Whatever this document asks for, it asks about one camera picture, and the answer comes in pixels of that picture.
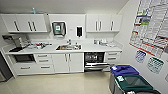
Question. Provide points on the blue lid waste bin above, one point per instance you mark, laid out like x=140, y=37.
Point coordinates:
x=125, y=70

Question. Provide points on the black built-in microwave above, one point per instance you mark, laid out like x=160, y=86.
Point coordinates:
x=23, y=58

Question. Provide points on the white base cabinet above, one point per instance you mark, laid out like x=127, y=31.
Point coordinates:
x=60, y=62

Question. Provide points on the black coffee machine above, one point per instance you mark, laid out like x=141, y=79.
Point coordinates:
x=18, y=41

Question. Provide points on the chrome sink faucet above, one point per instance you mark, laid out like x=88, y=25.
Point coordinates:
x=69, y=42

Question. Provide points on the white three-door wall cabinet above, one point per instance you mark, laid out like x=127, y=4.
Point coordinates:
x=103, y=22

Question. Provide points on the pale blue bottle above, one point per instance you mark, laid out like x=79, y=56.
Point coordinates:
x=33, y=11

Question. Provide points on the white drawer unit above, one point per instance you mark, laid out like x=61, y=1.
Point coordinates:
x=113, y=57

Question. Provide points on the stainless steel dishwasher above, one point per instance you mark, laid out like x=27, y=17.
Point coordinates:
x=96, y=61

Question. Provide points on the black soap dispenser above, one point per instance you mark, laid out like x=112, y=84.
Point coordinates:
x=79, y=31

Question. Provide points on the green lid waste bin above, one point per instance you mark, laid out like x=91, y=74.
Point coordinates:
x=133, y=83

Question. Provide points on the small recycling wall sign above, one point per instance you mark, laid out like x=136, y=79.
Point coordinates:
x=155, y=65
x=140, y=56
x=166, y=78

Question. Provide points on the blue dish soap bottle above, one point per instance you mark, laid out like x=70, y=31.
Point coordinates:
x=95, y=41

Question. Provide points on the steel kitchen sink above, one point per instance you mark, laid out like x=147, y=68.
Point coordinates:
x=68, y=47

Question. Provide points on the large colourful wall poster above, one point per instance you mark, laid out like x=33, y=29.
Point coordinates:
x=150, y=26

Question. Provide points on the grey paper towel dispenser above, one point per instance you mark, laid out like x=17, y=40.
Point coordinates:
x=59, y=28

